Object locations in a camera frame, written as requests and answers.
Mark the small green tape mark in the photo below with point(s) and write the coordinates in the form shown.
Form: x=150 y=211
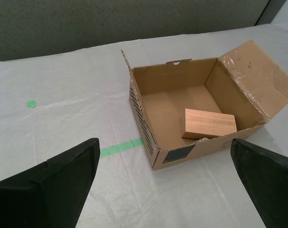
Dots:
x=31 y=103

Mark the brown cardboard box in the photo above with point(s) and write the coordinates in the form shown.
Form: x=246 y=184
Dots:
x=167 y=107

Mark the long green tape strip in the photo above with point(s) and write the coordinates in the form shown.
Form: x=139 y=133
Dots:
x=120 y=147

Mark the white plastic table cover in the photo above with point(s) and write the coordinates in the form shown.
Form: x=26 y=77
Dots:
x=63 y=83

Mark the black partition post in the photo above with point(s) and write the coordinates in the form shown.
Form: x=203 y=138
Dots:
x=264 y=13

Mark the grey fabric partition panel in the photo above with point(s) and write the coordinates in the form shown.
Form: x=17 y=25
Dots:
x=110 y=21

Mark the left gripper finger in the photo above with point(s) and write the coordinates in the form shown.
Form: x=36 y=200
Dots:
x=272 y=187
x=39 y=197

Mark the light wooden block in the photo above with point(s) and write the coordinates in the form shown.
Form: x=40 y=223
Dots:
x=210 y=123

